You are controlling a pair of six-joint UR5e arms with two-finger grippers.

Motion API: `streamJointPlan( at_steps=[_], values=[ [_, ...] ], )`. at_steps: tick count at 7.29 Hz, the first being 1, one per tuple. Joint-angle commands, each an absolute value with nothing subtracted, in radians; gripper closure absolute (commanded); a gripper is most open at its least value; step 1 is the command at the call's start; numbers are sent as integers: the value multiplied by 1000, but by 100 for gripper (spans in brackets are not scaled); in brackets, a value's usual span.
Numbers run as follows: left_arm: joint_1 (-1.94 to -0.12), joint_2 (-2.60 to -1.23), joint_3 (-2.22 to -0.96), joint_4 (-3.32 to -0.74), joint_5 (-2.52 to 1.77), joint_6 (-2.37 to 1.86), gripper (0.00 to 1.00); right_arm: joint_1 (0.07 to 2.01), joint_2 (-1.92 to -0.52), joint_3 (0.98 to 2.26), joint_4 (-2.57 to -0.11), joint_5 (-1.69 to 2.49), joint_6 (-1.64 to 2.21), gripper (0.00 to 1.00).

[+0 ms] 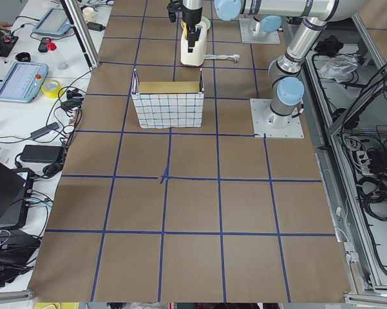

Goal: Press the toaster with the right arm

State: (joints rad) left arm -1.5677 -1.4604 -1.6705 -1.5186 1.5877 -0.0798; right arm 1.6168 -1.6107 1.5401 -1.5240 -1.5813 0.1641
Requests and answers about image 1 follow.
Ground grid-patterned storage box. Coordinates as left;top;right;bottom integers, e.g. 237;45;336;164
131;70;205;129

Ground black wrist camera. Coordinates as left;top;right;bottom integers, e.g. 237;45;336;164
167;0;182;23

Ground white toaster power cable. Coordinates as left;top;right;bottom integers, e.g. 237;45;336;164
205;54;241;62

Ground crumpled white plastic bag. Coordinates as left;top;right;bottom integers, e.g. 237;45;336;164
318;55;359;83

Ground white two-slot toaster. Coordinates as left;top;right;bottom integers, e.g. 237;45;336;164
180;21;208;67

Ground coiled black cables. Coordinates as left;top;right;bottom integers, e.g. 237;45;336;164
355;175;387;223

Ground red and black tool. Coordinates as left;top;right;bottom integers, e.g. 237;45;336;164
38;37;57;53

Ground pale green plate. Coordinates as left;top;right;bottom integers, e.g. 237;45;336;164
201;16;211;30

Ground white paper cup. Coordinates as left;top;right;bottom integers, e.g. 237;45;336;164
82;7;95;23

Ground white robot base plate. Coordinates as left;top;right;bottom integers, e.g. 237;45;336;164
250;98;304;139

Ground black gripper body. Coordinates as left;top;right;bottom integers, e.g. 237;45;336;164
183;10;202;34

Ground black laptop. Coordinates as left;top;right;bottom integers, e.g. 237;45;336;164
0;162;33;230

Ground blue teach pendant far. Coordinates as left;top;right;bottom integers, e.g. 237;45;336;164
32;8;71;37

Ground aluminium frame post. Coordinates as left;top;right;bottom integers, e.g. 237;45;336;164
61;0;100;69

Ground grey power adapter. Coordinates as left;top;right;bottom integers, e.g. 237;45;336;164
30;122;59;140

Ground black power adapter brick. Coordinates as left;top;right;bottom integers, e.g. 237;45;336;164
20;145;63;164

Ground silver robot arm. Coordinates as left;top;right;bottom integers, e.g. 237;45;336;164
167;1;281;54
214;0;364;84

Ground small black bowl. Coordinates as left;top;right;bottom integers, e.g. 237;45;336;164
15;52;31;62

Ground blue teach pendant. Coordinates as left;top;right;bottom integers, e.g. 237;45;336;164
0;62;48;103
32;8;71;37

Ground yellow tape roll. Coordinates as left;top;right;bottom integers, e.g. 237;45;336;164
41;79;64;98

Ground blue teach pendant near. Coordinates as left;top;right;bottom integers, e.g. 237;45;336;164
0;62;48;103

